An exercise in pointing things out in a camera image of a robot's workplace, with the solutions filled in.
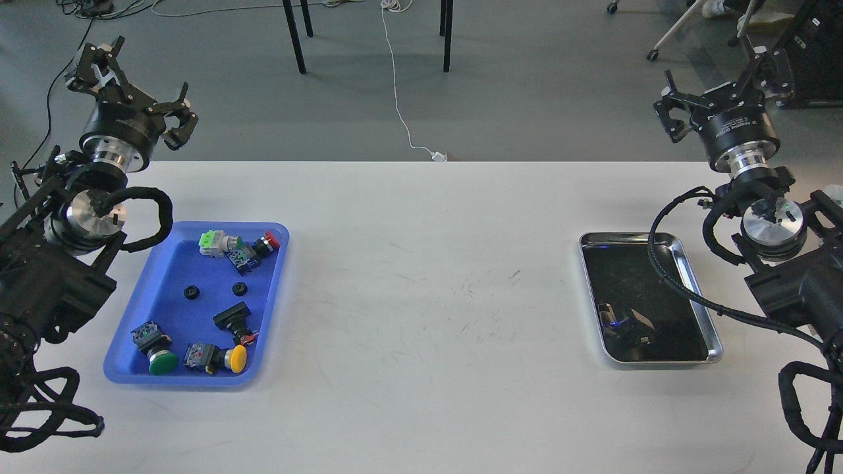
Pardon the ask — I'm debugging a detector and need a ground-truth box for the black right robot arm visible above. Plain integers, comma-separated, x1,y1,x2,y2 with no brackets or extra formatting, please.
647,39,842,473

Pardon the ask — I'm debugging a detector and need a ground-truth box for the black table leg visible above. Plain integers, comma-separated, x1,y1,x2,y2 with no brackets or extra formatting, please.
439,0,454,73
282,0,313,75

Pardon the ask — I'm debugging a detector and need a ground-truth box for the blue plastic tray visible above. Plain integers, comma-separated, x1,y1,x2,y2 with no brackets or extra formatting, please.
103,221,290,387

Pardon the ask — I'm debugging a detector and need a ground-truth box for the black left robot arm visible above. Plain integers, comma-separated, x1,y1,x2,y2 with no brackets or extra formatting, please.
1,37,198,453

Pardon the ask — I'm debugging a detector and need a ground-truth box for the black square push button switch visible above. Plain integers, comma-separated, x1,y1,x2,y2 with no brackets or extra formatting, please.
213,301,257,346

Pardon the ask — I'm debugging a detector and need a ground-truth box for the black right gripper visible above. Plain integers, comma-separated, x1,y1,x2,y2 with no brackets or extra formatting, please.
653,45,794,173

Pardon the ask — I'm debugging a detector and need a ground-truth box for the black table leg right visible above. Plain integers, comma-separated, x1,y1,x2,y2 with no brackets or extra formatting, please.
439,0,454,73

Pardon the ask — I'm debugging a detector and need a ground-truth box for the green mushroom push button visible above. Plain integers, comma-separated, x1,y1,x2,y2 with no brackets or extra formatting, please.
130,321,178,376

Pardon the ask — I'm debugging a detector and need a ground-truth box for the silver metal tray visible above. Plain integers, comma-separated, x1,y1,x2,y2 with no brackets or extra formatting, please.
579,232,723,369

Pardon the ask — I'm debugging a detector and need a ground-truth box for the small black gear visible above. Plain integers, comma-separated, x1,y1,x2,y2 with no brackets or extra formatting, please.
231,281,249,297
182,285,201,300

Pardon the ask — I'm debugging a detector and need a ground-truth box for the white power cable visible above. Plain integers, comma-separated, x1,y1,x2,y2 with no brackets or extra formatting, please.
380,0,448,163

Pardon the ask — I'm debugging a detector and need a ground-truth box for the black equipment case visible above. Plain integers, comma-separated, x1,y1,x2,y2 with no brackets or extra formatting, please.
776,1,842,110

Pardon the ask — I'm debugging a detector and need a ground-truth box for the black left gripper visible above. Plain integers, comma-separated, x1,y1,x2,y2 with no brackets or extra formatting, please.
66,36,198,173

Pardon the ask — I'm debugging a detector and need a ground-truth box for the green white push button switch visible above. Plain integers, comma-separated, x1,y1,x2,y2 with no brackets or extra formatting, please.
198,229,244,258

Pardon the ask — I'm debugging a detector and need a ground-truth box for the red push button switch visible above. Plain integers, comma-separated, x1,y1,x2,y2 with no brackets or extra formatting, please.
225,231,281,275

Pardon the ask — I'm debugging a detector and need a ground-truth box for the yellow mushroom push button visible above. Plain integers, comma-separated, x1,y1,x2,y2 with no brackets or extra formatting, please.
182,342,248,375

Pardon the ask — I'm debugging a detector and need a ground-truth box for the office chair base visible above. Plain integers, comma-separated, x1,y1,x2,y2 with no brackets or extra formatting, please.
606,0,768,62

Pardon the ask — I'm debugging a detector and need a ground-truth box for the black table leg left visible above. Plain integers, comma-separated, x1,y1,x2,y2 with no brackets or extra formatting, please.
282,0,313,75

